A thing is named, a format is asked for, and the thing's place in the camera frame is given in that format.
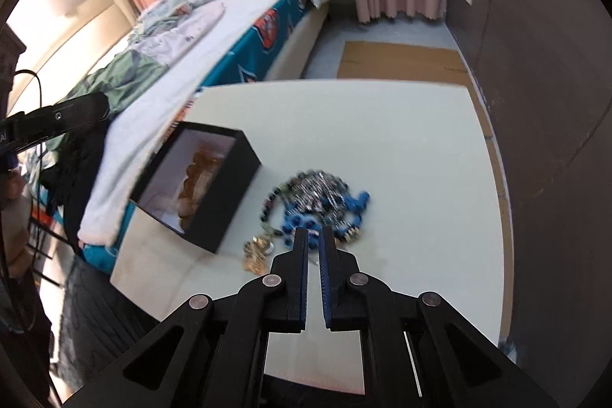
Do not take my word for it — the white fleece blanket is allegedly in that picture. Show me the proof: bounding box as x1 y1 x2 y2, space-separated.
78 0 308 247

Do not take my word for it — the black garment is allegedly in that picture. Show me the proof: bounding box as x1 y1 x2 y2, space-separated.
41 121 114 247

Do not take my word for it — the flat cardboard sheet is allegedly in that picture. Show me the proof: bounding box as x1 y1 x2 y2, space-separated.
337 41 480 86

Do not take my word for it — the black jewelry box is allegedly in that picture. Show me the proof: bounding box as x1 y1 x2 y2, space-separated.
129 121 263 255

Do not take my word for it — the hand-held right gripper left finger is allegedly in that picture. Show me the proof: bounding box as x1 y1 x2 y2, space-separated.
62 227 309 408

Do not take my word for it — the teal printed bedsheet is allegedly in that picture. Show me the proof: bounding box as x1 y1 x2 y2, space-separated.
197 0 313 92

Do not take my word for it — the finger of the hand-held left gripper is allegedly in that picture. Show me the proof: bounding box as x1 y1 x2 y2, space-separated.
10 91 111 147

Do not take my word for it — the bed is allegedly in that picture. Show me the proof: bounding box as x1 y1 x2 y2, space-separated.
29 0 355 276

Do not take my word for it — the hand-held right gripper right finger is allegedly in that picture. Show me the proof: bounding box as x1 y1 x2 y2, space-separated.
319 225 560 408

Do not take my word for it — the gold jewelry piece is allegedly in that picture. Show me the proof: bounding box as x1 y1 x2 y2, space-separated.
241 233 277 273

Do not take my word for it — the black cable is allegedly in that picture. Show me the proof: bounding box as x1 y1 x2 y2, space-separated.
12 68 45 113

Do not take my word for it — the dark bead necklace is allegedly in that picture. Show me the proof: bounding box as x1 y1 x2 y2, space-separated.
260 169 351 222

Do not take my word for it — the amber bead bracelet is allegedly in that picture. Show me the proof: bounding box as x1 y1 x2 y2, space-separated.
176 149 226 223

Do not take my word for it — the green garment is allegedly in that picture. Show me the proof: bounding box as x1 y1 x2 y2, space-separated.
61 49 169 118

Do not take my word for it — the blue bead bracelet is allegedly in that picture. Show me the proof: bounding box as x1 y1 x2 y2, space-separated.
280 190 372 254

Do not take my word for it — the white printed shirt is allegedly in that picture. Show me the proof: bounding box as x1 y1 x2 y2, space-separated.
138 0 226 65

